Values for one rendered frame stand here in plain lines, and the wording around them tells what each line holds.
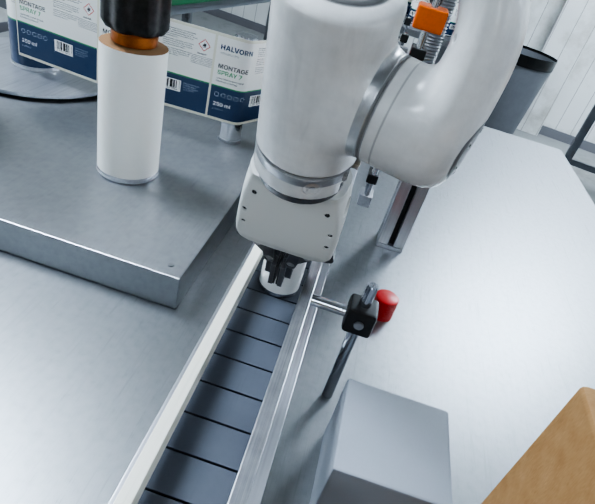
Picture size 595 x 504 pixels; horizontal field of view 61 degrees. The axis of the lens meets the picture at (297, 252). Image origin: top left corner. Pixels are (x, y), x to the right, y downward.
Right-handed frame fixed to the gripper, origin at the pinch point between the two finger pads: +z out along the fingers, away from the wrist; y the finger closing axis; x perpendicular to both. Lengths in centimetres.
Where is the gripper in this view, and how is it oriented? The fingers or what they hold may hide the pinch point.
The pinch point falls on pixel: (280, 265)
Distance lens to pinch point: 56.0
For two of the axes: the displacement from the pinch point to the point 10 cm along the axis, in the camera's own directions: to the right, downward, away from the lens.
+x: -2.8, 7.6, -5.8
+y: -9.5, -3.1, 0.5
